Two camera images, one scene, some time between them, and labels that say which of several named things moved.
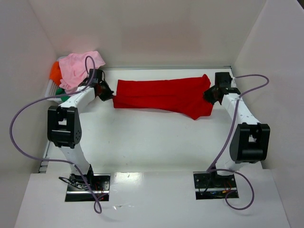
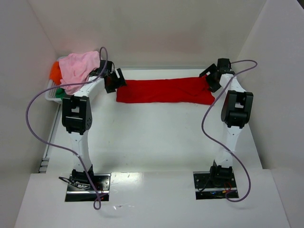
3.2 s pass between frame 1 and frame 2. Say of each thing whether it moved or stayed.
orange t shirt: stayed
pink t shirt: stayed
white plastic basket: stayed
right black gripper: moved
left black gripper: moved
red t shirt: moved
